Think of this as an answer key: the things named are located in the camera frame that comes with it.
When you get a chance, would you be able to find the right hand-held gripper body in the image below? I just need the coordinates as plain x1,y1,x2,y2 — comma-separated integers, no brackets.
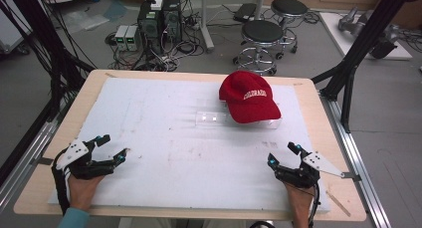
274,150,345,189

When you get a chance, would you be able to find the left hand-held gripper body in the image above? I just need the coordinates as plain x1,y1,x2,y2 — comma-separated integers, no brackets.
55,138,116,181

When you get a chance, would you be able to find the red baseball cap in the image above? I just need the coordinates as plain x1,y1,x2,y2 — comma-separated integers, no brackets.
218,70,283,124

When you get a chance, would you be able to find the person's right hand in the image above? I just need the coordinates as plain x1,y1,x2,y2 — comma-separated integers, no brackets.
284,182,317,220

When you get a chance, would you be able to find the person's left hand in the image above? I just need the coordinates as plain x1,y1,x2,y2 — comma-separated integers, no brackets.
67,173,106,212

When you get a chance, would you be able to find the black tape strip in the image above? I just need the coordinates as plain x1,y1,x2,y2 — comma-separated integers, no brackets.
341,171,363,183
35,156,55,166

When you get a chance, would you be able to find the thin wooden stick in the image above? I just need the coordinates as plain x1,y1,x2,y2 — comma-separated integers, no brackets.
324,189,352,218

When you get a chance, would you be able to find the white foam mat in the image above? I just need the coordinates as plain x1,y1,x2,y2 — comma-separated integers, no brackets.
48,77,331,213

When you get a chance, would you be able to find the clear plastic stand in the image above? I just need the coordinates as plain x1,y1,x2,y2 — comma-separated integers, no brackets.
194,101,284,129

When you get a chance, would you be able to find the grey power supply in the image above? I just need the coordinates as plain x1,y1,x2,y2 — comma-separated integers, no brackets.
113,24,129,53
125,25,142,53

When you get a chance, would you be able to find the black round stool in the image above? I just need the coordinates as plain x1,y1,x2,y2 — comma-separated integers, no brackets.
270,0,310,61
232,19,286,77

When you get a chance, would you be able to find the clear plastic sheet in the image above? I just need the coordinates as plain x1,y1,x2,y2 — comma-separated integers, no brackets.
62,9,111,34

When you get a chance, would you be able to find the white floor board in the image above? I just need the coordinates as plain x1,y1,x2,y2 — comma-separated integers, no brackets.
318,11,414,61

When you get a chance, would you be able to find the black computer tower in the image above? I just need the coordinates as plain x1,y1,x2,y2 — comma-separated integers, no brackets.
136,0,166,56
161,0,184,46

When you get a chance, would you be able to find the flat black case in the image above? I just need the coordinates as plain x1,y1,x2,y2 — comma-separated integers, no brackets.
232,2,259,24

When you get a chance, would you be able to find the grey metal stand leg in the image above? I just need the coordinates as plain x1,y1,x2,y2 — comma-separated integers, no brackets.
198,0,216,54

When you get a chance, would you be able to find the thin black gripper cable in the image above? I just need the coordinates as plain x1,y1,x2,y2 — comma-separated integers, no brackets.
308,182,321,228

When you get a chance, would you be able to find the black sleeved gripper cable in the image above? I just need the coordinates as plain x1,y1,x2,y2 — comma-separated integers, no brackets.
50,148,72,216

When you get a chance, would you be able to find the aluminium rail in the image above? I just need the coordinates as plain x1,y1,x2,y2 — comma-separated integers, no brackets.
0,118,62,212
318,90,393,228

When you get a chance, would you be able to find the tangle of floor cables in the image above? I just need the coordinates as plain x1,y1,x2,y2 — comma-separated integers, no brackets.
105,8,207,73

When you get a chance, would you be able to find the black metal frame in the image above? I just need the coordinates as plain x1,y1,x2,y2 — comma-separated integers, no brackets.
311,0,416,133
0,0,98,186

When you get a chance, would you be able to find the grey metal post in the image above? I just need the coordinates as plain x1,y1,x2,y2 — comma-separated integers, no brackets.
253,0,269,22

